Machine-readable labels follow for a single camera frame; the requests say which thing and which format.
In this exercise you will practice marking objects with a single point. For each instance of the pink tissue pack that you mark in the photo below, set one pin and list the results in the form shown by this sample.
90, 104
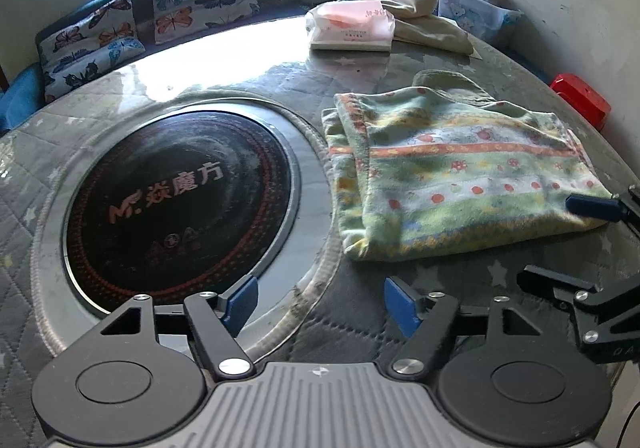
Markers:
351, 25

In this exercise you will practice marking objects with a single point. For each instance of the small butterfly cushion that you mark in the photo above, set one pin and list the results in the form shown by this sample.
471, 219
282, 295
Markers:
88, 49

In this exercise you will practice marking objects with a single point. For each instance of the cream crumpled garment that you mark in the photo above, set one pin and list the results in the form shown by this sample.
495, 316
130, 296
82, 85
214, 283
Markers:
415, 23

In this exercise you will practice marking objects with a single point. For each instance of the colourful patterned child's shirt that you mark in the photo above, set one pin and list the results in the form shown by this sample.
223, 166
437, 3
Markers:
441, 167

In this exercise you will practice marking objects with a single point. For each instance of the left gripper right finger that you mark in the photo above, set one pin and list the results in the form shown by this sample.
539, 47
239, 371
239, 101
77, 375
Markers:
427, 322

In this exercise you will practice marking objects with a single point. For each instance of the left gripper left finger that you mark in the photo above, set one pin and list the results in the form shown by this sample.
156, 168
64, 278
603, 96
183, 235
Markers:
215, 320

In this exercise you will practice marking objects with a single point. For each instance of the round black induction cooktop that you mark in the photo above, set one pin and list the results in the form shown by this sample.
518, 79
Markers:
189, 202

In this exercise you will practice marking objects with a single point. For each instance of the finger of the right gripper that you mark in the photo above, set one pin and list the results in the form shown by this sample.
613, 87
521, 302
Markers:
622, 207
606, 321

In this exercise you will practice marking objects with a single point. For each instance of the translucent storage box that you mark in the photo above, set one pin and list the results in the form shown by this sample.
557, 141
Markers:
487, 22

